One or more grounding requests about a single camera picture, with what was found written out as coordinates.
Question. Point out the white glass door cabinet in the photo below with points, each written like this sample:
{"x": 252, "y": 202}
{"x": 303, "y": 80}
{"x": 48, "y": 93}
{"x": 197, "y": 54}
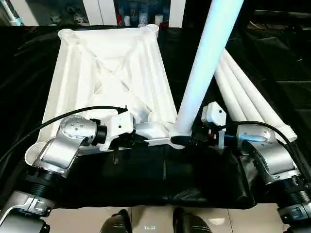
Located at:
{"x": 97, "y": 12}

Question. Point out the white mug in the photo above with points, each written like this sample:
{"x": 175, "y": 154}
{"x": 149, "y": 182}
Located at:
{"x": 158, "y": 20}
{"x": 126, "y": 21}

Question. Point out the black work mat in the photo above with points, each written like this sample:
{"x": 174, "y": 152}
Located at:
{"x": 170, "y": 182}

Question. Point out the red bottle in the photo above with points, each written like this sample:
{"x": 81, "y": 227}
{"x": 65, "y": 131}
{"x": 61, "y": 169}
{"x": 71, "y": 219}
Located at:
{"x": 119, "y": 19}

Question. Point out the small red object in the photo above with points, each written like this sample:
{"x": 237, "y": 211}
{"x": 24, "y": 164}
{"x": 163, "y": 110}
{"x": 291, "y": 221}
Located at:
{"x": 164, "y": 24}

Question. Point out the white plastic table top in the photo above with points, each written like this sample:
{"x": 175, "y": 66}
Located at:
{"x": 97, "y": 60}

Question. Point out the small white figurine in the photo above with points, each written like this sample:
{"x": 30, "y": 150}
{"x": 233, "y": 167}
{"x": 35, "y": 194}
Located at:
{"x": 56, "y": 20}

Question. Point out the white blue patterned container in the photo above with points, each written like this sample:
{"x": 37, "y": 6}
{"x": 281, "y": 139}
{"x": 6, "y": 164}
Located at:
{"x": 142, "y": 19}

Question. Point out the white pipe with blue bands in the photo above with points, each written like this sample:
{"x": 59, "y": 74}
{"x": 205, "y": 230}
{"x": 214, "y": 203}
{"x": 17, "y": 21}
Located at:
{"x": 15, "y": 14}

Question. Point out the dark left robot foot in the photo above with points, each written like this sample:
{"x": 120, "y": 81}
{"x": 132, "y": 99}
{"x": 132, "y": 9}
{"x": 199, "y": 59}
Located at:
{"x": 117, "y": 222}

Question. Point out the dark robot foot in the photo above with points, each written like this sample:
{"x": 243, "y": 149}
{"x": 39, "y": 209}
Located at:
{"x": 190, "y": 222}
{"x": 117, "y": 222}

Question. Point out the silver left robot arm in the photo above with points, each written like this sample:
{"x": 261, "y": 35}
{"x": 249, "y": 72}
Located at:
{"x": 60, "y": 145}

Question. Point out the dark right robot foot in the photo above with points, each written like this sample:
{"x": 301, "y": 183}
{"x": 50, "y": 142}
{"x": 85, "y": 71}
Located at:
{"x": 190, "y": 222}

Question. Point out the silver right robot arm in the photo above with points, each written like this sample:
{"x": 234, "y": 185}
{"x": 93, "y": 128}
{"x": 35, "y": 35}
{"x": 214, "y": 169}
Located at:
{"x": 267, "y": 150}

